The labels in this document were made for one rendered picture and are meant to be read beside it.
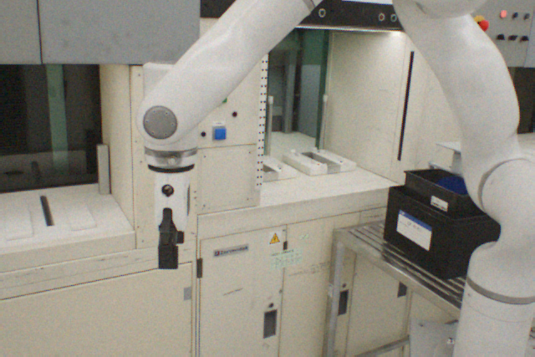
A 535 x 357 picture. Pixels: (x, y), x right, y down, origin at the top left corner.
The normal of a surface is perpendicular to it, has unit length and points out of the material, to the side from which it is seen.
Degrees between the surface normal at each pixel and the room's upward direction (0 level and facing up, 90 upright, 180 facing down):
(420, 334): 0
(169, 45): 90
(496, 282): 90
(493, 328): 90
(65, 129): 90
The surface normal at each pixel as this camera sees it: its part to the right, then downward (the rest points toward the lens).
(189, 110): 0.28, 0.42
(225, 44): 0.55, -0.36
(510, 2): 0.48, 0.26
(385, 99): -0.88, 0.08
